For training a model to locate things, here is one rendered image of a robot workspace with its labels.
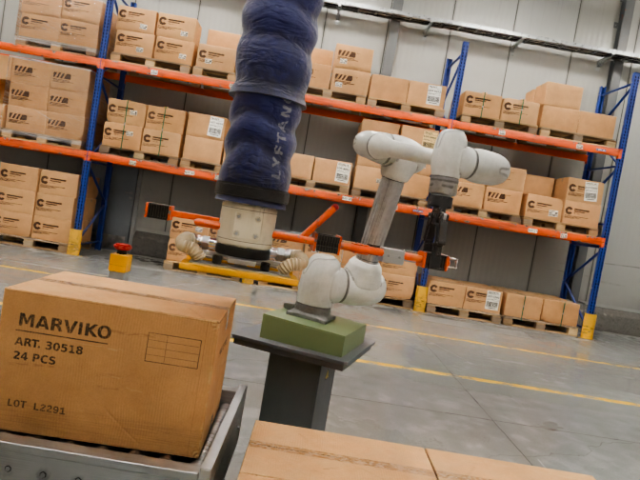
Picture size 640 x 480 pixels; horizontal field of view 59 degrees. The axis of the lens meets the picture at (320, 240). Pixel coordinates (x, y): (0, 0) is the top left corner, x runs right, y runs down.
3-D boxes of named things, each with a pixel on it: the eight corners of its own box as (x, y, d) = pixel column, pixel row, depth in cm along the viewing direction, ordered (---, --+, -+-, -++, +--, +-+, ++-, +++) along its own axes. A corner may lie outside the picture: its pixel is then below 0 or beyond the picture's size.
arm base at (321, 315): (290, 306, 258) (291, 294, 257) (335, 318, 252) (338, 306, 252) (275, 311, 240) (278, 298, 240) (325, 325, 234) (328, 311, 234)
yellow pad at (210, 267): (178, 269, 158) (181, 250, 158) (182, 264, 168) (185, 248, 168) (297, 287, 163) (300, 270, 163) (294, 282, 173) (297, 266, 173)
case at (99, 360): (-16, 428, 158) (4, 287, 156) (48, 383, 198) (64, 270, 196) (198, 459, 161) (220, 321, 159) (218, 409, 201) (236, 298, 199)
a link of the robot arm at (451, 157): (441, 174, 175) (475, 182, 180) (450, 124, 174) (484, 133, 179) (421, 174, 184) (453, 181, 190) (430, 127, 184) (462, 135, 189)
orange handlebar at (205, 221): (155, 221, 168) (157, 210, 167) (169, 217, 197) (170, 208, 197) (451, 270, 181) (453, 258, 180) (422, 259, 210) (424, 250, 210)
